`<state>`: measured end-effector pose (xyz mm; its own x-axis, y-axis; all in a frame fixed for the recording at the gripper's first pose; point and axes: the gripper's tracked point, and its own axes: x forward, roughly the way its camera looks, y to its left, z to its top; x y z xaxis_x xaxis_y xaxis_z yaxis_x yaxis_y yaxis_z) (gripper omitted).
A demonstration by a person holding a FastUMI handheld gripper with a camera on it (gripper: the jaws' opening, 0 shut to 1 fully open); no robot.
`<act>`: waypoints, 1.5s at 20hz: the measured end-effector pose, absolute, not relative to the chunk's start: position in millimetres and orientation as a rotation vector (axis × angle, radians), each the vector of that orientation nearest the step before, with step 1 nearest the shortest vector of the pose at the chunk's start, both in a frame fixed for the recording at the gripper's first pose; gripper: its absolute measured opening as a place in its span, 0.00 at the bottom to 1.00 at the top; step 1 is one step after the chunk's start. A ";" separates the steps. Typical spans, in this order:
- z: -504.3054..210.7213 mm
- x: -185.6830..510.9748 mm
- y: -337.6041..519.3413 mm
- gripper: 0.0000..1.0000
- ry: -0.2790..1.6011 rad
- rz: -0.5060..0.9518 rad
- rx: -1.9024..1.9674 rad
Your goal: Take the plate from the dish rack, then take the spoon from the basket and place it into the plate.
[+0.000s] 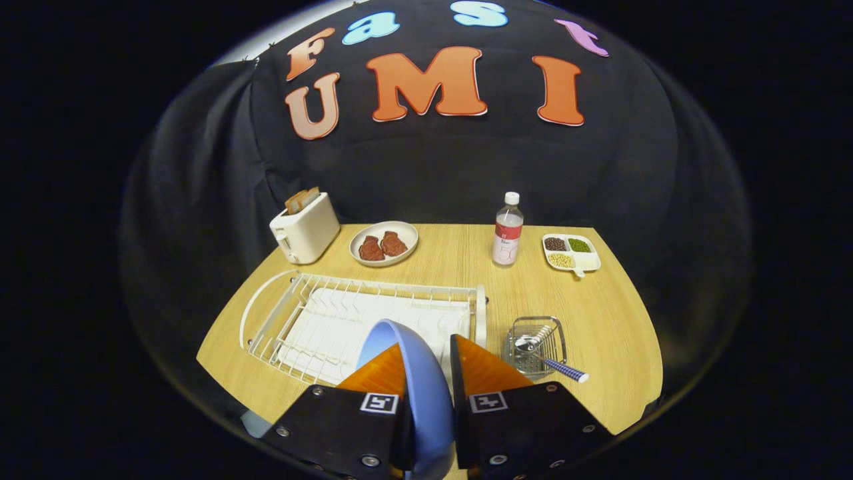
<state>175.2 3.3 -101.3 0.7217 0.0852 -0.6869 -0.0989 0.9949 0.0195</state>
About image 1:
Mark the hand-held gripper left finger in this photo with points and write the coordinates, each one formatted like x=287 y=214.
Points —
x=333 y=426

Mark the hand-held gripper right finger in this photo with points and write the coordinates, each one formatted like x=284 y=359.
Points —
x=520 y=426

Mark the blue plate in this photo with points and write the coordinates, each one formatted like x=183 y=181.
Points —
x=430 y=400

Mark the white divided dish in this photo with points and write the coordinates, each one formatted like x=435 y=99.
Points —
x=586 y=261

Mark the white plate with meat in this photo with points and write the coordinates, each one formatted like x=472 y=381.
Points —
x=380 y=226

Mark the heap of yellow beans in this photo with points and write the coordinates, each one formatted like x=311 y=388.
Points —
x=561 y=260

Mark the red meat piece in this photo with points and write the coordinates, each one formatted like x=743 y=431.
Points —
x=394 y=244
x=371 y=248

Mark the heap of dark beans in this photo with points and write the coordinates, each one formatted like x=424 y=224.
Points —
x=555 y=244

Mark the clear bottle with red label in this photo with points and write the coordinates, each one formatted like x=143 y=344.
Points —
x=506 y=240

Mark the heap of green beans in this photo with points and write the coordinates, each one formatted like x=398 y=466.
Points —
x=579 y=245

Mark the white toaster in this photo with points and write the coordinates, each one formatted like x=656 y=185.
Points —
x=306 y=230

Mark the brown toast slice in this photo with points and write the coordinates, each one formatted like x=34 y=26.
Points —
x=295 y=202
x=312 y=196

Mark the black backdrop cloth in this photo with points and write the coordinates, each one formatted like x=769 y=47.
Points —
x=426 y=173

